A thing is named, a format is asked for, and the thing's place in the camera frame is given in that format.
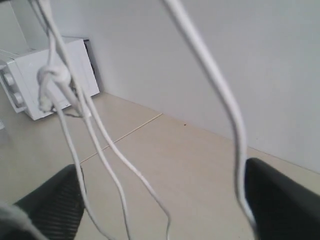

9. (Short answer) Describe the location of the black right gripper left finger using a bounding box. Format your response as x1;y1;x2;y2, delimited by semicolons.
14;164;85;240

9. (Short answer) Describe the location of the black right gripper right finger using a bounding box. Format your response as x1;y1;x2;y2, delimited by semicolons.
245;158;320;240

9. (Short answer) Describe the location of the white microwave oven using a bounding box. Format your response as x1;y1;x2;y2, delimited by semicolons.
0;37;100;121

